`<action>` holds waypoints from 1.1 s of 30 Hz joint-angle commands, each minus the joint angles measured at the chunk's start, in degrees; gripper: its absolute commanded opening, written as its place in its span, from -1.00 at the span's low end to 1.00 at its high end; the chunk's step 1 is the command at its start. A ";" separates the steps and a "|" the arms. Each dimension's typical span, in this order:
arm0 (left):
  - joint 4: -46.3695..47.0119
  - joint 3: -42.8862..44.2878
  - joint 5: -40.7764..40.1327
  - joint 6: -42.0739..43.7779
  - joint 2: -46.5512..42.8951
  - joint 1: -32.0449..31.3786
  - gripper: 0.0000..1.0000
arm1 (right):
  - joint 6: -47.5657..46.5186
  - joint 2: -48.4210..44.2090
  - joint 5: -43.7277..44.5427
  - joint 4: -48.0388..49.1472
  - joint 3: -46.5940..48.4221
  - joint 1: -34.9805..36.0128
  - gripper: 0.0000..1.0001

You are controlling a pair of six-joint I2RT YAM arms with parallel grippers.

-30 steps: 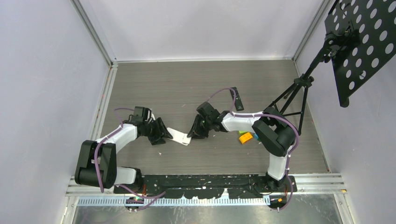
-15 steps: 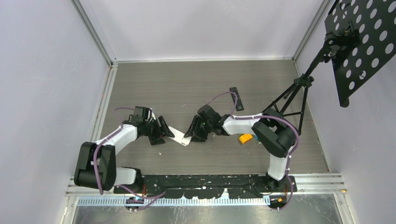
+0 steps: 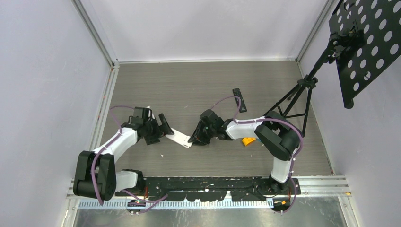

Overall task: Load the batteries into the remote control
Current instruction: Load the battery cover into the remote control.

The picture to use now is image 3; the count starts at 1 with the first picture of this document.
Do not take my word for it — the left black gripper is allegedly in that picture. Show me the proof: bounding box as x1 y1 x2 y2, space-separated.
143 113 173 145

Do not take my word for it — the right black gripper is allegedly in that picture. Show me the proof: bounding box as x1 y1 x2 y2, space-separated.
189 121 216 146

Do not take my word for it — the white remote control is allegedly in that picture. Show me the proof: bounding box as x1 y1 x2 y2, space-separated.
166 128 192 148

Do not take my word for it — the black remote control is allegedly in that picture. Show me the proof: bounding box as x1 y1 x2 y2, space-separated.
232 88 247 113

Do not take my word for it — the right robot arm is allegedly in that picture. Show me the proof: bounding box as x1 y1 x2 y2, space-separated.
188 109 303 194

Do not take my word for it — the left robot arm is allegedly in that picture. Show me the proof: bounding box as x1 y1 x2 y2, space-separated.
73 107 174 204

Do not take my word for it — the orange block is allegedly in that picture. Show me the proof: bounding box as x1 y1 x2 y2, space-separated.
242 138 257 146

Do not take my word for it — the black tripod stand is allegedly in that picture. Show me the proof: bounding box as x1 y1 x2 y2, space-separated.
264 29 364 138

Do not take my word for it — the black perforated panel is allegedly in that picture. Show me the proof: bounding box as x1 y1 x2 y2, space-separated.
329 0 401 109

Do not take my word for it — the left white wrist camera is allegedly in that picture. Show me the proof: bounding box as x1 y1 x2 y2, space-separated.
147 106 155 119

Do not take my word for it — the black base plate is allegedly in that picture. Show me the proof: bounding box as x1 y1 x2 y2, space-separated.
115 176 299 211

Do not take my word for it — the aluminium frame rail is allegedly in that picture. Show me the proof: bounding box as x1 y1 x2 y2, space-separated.
67 176 352 210

